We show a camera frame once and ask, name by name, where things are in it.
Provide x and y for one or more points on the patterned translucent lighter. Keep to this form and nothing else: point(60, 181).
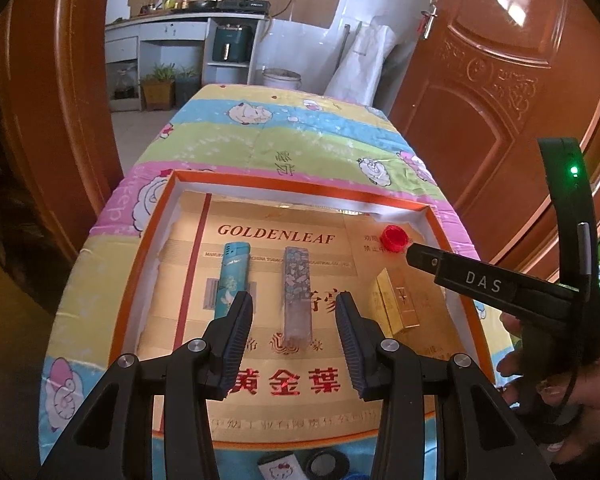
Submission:
point(297, 298)

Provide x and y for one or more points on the gold YSL lighter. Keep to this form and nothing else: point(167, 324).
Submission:
point(391, 303)

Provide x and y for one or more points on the brown wooden door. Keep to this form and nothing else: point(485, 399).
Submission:
point(490, 79)

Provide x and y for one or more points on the white sack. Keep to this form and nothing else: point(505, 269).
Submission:
point(357, 77)

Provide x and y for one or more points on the dark green air fryer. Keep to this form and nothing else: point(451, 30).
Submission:
point(232, 43)

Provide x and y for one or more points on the potted green plant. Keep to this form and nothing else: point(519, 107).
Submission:
point(158, 87)

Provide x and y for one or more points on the colourful cartoon quilt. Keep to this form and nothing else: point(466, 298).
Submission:
point(247, 132)

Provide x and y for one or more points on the red bottle cap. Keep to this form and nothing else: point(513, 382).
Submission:
point(394, 238)

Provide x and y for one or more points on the white Hello Kitty lighter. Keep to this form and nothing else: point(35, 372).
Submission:
point(280, 466)

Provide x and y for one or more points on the teal floral lighter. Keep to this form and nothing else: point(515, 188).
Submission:
point(233, 276)

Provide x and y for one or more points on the black gas stove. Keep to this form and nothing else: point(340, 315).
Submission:
point(230, 6)

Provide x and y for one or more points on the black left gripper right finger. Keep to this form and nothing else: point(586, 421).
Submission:
point(478, 435)

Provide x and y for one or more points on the black bottle cap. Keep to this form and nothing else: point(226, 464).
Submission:
point(327, 465)

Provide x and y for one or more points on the white kitchen counter cabinet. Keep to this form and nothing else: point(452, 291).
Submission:
point(134, 47)

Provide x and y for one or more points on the person's right hand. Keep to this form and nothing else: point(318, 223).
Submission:
point(585, 437)

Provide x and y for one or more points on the orange shallow cardboard box tray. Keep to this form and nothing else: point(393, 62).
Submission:
point(283, 396)

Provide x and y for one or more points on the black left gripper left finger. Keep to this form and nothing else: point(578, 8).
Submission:
point(109, 437)

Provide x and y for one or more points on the white bucket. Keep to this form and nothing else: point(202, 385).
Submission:
point(281, 79)

